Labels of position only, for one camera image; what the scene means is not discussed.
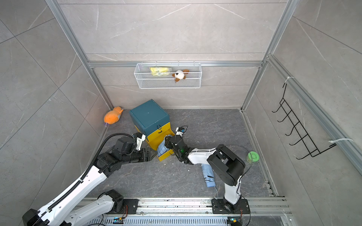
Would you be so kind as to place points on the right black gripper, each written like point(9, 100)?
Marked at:
point(169, 142)

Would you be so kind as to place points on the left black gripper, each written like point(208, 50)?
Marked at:
point(148, 157)

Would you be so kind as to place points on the blue umbrella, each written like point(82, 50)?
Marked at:
point(208, 175)
point(162, 149)

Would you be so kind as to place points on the teal drawer cabinet yellow base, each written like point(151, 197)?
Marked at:
point(154, 122)

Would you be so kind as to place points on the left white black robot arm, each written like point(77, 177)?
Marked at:
point(116, 150)

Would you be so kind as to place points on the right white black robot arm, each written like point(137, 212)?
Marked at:
point(227, 166)

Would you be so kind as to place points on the orange plush toy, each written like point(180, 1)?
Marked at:
point(113, 116)

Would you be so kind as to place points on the brown white plush dog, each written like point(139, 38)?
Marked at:
point(180, 75)

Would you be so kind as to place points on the yellow packet in basket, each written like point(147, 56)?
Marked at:
point(160, 71)

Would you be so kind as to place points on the green round lid container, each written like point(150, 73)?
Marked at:
point(253, 157)

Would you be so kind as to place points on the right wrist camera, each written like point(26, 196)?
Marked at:
point(181, 130)

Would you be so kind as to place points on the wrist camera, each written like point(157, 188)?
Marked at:
point(139, 139)
point(181, 130)

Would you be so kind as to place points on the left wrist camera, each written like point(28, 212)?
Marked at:
point(139, 139)

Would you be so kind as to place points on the white wire wall basket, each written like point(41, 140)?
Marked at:
point(146, 80)

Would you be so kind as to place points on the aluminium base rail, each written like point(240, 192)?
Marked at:
point(254, 211)

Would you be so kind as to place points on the black wall hook rack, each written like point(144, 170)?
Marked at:
point(298, 129)

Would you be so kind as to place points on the aluminium frame profile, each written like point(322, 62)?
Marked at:
point(349, 148)

